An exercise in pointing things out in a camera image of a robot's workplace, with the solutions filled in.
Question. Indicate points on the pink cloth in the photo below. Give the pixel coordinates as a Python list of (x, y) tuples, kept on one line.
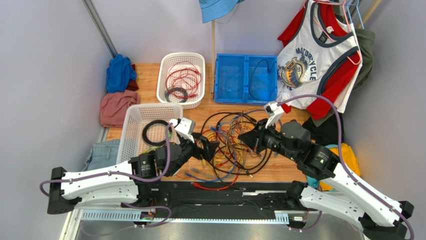
[(114, 106)]

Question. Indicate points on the white perforated basket far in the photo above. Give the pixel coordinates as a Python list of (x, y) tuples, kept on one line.
[(186, 70)]

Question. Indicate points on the black coil in far basket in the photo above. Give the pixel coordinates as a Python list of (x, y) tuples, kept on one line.
[(177, 92)]

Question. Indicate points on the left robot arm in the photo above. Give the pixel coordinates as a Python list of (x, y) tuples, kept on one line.
[(126, 182)]

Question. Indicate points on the light denim garment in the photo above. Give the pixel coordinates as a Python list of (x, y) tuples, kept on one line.
[(103, 154)]

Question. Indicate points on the red shirt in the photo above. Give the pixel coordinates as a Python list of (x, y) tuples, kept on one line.
[(332, 100)]

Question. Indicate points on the white perforated basket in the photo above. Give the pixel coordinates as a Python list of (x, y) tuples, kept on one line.
[(186, 70), (136, 118)]

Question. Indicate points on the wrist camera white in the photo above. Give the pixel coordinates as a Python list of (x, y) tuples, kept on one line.
[(184, 128), (274, 111)]

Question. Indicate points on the wooden pole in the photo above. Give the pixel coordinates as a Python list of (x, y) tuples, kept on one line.
[(213, 44)]

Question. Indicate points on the white perforated basket near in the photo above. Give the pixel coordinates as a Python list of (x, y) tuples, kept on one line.
[(136, 118)]

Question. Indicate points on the teal cloth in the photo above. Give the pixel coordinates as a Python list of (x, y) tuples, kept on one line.
[(314, 183)]

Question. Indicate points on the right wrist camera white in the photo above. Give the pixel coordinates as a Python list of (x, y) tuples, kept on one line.
[(274, 111)]

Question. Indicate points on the blue plastic crate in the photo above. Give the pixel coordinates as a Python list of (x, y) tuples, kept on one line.
[(245, 79)]

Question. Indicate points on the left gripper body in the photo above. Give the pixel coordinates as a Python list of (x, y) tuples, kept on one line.
[(188, 149)]

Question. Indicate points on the blue bucket hat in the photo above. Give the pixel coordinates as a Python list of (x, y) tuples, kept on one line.
[(215, 9)]

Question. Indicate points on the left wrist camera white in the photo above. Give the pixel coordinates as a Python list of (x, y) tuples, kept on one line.
[(184, 128)]

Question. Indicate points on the olive green garment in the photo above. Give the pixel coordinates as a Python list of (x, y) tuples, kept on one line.
[(366, 39)]

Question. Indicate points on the white motorcycle tank top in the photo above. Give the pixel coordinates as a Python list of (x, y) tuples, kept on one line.
[(316, 66)]

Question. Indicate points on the blue cloth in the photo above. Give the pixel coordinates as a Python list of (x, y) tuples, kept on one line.
[(119, 73)]

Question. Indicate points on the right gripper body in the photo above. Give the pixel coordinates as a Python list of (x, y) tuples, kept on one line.
[(258, 136)]

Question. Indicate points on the black garment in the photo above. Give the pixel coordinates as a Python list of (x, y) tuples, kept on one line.
[(324, 134)]

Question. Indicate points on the yellow shirt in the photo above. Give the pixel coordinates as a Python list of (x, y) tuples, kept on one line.
[(350, 159)]

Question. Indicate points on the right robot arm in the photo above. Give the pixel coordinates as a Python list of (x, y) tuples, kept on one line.
[(376, 215)]

